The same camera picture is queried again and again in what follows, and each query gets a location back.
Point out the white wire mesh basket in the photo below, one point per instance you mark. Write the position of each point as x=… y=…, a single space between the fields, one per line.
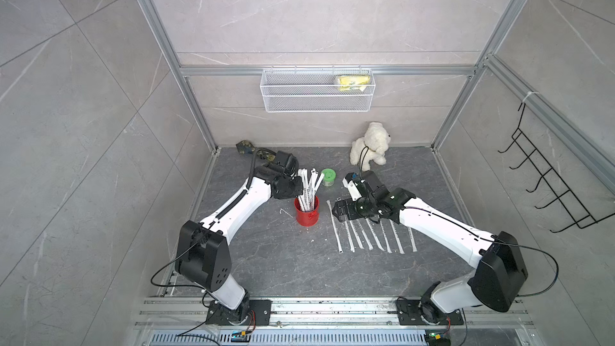
x=313 y=90

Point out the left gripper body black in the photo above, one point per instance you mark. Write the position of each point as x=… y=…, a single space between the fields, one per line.
x=292 y=188

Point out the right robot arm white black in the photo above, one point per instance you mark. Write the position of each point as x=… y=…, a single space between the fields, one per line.
x=498 y=266

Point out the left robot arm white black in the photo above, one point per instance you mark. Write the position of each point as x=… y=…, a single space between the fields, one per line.
x=203 y=254

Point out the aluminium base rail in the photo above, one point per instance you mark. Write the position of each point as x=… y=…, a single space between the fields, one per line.
x=327 y=312

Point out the yellow sponge in basket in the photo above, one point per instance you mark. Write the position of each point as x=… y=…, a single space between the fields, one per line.
x=353 y=82

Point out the white plush dog toy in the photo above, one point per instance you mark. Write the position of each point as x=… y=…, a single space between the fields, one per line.
x=371 y=147

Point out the black wire hook rack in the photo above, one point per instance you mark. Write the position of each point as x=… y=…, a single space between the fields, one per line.
x=560 y=192

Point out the camouflage cloth piece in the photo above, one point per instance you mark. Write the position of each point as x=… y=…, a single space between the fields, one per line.
x=246 y=147

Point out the red cup container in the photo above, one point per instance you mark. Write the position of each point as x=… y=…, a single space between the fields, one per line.
x=307 y=218

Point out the bundle of white straws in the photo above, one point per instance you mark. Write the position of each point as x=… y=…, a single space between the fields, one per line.
x=311 y=181

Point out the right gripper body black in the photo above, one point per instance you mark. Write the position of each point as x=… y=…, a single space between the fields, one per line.
x=355 y=209

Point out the green lid jar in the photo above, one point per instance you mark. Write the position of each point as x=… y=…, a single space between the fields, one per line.
x=329 y=176

